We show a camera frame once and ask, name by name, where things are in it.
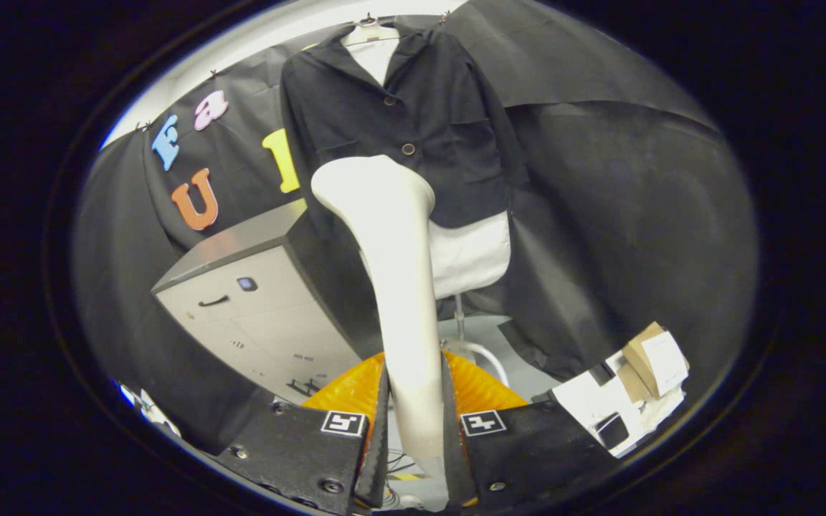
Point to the white dress form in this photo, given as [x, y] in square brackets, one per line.
[474, 258]

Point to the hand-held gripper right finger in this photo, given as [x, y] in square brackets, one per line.
[451, 444]

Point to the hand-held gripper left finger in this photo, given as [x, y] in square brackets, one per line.
[381, 444]

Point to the white garment steamer head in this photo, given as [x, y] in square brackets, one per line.
[406, 322]

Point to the white device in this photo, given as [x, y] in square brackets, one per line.
[151, 412]

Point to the grey drawer cabinet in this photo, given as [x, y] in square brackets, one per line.
[269, 330]

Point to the black backdrop cloth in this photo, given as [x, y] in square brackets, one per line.
[635, 215]

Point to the black jacket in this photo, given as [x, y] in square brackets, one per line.
[449, 115]

